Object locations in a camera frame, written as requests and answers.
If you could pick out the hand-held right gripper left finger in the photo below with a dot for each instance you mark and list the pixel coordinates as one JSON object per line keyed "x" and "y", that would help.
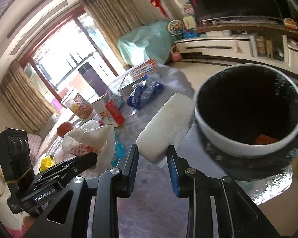
{"x": 132, "y": 168}

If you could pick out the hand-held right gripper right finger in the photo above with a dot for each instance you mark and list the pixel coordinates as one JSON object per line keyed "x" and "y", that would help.
{"x": 175, "y": 176}

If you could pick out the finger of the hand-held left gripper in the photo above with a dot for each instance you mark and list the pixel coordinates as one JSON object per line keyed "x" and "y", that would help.
{"x": 85, "y": 161}

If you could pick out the white paper bag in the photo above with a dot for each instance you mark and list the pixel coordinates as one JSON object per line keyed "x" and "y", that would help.
{"x": 96, "y": 136}

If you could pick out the white foam block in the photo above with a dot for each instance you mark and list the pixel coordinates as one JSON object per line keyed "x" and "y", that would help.
{"x": 168, "y": 121}

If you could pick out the red carton box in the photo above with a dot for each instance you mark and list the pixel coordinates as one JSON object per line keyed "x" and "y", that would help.
{"x": 114, "y": 114}

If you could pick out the white bin with black liner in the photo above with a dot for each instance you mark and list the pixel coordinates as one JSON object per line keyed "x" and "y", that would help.
{"x": 226, "y": 143}

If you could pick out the blue clear plastic wrapper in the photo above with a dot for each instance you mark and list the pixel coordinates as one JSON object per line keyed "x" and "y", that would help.
{"x": 139, "y": 94}

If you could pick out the striped sofa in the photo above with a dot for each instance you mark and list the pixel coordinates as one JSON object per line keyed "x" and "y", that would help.
{"x": 34, "y": 143}

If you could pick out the yellow plastic toy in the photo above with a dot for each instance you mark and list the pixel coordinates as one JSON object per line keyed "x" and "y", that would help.
{"x": 47, "y": 163}

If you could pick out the orange fruit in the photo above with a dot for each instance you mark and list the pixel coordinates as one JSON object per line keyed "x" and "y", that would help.
{"x": 64, "y": 129}

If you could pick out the printed snack can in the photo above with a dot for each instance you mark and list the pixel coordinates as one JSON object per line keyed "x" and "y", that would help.
{"x": 80, "y": 105}

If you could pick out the beige patterned curtain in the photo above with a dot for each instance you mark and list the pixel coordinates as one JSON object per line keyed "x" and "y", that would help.
{"x": 111, "y": 22}
{"x": 22, "y": 96}

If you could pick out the purple thermos cup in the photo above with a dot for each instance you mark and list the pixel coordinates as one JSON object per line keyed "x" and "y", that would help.
{"x": 93, "y": 79}

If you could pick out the orange scrap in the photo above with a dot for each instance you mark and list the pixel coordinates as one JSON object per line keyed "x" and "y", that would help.
{"x": 264, "y": 139}

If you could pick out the colourful printed flat box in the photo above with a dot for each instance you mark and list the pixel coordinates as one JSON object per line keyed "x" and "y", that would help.
{"x": 144, "y": 68}

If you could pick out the red-framed balcony window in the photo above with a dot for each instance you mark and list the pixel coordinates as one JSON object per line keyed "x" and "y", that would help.
{"x": 62, "y": 42}

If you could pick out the pink kettlebell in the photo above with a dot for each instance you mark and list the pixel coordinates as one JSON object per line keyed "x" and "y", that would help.
{"x": 175, "y": 54}

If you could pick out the white television cabinet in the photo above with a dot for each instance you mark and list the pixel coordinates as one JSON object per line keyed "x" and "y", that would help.
{"x": 213, "y": 44}

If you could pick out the toy ferris wheel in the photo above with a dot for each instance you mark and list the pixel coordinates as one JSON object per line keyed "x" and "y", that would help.
{"x": 175, "y": 28}

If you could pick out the pastel toy radio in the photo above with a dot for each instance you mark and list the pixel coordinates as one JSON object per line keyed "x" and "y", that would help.
{"x": 190, "y": 21}

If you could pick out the round stacked tins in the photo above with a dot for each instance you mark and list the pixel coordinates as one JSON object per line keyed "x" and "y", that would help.
{"x": 260, "y": 45}

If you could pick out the wooden grater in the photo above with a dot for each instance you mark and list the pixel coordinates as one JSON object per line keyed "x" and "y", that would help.
{"x": 270, "y": 49}

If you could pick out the orange toy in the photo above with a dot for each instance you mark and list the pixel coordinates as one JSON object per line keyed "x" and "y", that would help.
{"x": 290, "y": 23}

